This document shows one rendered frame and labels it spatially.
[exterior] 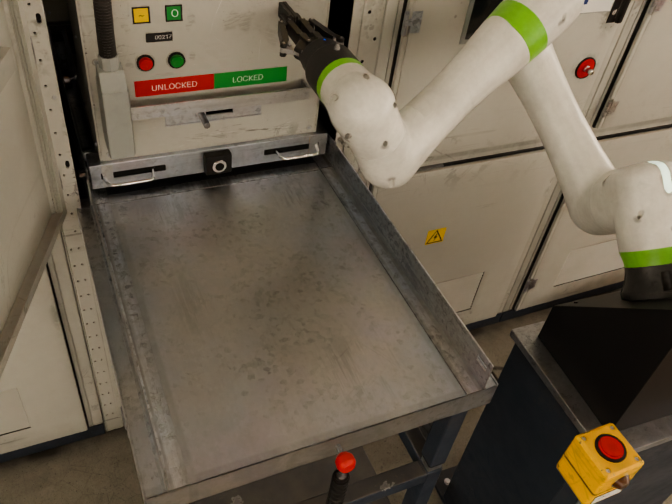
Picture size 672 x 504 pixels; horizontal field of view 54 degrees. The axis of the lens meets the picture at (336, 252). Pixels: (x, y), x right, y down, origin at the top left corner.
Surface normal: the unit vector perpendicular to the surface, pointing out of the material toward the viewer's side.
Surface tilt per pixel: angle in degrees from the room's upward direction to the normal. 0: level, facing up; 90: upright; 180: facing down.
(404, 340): 0
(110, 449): 0
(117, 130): 90
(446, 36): 90
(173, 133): 90
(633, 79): 90
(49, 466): 0
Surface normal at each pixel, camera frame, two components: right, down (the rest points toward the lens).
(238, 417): 0.11, -0.73
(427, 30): 0.40, 0.66
